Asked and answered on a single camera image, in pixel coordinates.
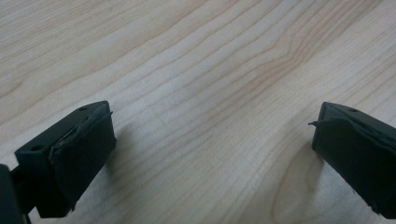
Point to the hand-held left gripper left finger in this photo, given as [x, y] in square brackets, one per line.
[71, 158]

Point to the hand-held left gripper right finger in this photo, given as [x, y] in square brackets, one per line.
[358, 149]

